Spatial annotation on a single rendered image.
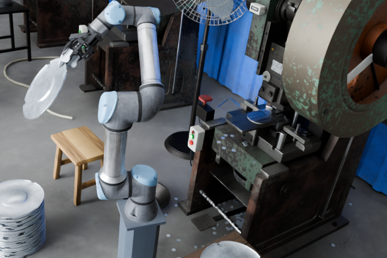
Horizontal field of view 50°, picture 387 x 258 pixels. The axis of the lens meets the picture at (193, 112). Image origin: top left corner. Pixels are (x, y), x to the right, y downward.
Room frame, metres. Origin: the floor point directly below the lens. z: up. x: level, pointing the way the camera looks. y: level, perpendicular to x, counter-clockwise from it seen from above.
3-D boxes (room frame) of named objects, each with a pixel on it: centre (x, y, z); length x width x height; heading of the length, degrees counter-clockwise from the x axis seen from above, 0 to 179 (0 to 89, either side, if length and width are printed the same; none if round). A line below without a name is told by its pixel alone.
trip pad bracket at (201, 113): (2.08, -0.07, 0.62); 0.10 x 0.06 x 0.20; 39
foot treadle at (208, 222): (1.89, -0.33, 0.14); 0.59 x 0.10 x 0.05; 129
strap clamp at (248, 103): (2.11, -0.34, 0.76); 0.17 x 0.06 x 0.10; 39
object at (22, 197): (1.57, 0.83, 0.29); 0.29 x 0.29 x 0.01
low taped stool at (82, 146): (2.09, 0.65, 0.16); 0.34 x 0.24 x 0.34; 45
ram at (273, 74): (1.95, -0.41, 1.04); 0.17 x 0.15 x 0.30; 129
